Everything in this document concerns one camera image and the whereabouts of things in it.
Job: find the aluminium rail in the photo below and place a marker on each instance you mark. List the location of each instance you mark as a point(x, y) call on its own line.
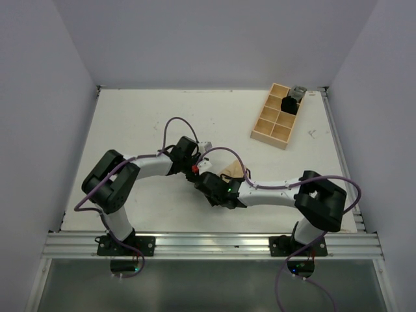
point(246, 246)
point(356, 212)

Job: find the aluminium right side rail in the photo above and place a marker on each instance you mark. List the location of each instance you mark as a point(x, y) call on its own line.
point(356, 212)

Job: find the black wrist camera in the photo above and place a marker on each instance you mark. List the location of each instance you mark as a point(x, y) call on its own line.
point(187, 148)
point(208, 183)

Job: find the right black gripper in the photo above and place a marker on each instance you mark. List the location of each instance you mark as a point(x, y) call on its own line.
point(212, 201)

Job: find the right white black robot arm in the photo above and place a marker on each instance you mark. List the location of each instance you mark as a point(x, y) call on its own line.
point(320, 201)

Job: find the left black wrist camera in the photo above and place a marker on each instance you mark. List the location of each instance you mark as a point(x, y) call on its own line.
point(187, 148)

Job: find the aluminium front rail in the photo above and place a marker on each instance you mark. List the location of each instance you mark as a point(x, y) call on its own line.
point(246, 246)

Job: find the rolled black garment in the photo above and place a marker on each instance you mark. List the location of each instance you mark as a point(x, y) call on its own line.
point(289, 105)

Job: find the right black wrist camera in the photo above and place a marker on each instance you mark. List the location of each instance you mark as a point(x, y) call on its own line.
point(208, 183)

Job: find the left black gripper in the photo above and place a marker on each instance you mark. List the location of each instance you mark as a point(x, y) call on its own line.
point(191, 177)

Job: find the beige underwear with navy trim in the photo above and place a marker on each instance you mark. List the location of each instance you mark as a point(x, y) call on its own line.
point(234, 170)

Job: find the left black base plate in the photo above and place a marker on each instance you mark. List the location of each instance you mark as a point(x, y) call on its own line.
point(108, 247)

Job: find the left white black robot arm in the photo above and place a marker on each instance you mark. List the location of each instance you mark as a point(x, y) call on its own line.
point(108, 186)

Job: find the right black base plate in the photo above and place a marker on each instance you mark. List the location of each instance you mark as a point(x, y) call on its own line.
point(284, 246)

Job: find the wooden compartment organizer box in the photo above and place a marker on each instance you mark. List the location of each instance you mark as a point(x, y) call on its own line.
point(274, 127)

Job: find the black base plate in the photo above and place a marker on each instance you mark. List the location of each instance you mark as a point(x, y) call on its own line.
point(108, 247)
point(284, 246)

